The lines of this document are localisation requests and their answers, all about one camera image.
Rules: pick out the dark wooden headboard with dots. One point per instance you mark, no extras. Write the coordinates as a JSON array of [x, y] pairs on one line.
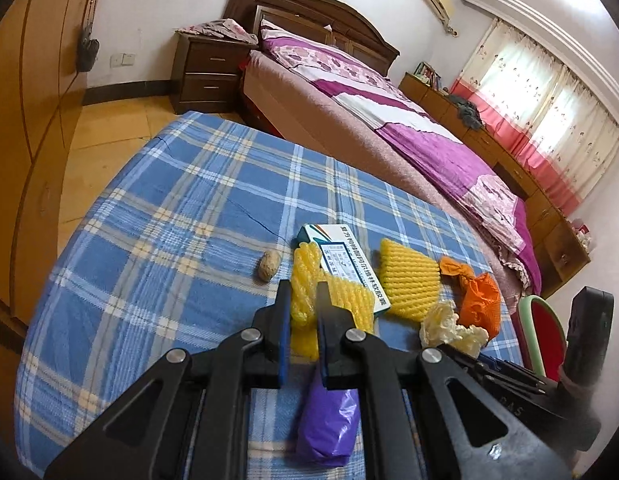
[[309, 7]]

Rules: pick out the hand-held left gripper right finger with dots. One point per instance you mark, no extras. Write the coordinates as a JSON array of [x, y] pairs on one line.
[[323, 340]]

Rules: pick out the small white containers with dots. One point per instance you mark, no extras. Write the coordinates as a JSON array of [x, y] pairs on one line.
[[583, 232]]

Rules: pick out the blue plaid blanket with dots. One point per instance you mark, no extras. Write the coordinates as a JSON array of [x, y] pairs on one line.
[[164, 220]]

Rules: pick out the purple floral pillow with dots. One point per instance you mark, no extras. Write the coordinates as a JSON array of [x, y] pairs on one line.
[[294, 42]]

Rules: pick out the teal medicine box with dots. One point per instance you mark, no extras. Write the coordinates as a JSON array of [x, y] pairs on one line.
[[349, 260]]

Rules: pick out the row of books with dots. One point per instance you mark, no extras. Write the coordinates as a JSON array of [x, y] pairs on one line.
[[428, 75]]

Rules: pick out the green rimmed red bin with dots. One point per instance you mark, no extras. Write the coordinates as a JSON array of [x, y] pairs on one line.
[[544, 335]]

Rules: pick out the orange mesh bag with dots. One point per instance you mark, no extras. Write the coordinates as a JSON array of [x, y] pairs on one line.
[[479, 300]]

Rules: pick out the cream and red curtain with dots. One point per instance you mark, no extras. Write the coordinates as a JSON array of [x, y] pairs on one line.
[[539, 110]]

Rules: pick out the pink floral cloth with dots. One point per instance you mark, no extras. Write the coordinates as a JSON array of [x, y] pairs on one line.
[[219, 30]]

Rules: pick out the dark wooden nightstand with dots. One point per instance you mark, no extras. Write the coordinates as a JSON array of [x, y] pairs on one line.
[[209, 75]]

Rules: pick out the black hanging bag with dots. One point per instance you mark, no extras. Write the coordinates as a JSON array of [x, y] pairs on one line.
[[88, 50]]

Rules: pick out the low wooden cabinet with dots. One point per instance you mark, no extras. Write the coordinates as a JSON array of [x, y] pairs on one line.
[[519, 170]]

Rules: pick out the wooden wardrobe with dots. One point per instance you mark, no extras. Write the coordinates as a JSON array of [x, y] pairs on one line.
[[34, 85]]

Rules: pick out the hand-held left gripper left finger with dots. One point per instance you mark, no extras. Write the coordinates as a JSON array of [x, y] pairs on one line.
[[284, 330]]

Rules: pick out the purple plastic bag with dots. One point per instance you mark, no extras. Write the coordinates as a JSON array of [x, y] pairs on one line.
[[324, 425]]

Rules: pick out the yellow foam net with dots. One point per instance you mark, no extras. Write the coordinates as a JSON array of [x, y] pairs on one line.
[[304, 285], [407, 280]]

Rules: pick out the dark grey cloth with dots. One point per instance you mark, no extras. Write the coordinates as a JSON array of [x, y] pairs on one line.
[[467, 112]]

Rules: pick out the wall socket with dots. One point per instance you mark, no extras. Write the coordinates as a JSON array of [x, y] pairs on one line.
[[123, 59]]

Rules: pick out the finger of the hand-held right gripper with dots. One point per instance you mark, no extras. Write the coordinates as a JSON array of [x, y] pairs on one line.
[[514, 372]]

